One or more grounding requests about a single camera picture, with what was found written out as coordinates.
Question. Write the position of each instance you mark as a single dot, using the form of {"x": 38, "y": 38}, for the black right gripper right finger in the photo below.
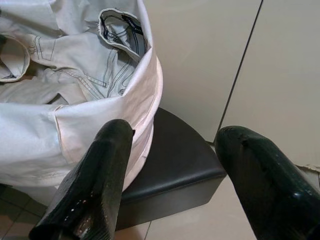
{"x": 270, "y": 190}

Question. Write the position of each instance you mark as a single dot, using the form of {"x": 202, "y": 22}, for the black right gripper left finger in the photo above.
{"x": 95, "y": 175}

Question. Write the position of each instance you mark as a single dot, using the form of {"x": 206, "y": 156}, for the white fabric laundry basket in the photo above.
{"x": 100, "y": 125}

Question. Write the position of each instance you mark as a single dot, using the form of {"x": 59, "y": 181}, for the black stool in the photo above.
{"x": 175, "y": 160}

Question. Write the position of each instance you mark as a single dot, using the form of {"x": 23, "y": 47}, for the light denim jeans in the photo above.
{"x": 82, "y": 60}

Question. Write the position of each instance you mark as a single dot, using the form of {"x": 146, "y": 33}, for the white cabinet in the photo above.
{"x": 225, "y": 62}

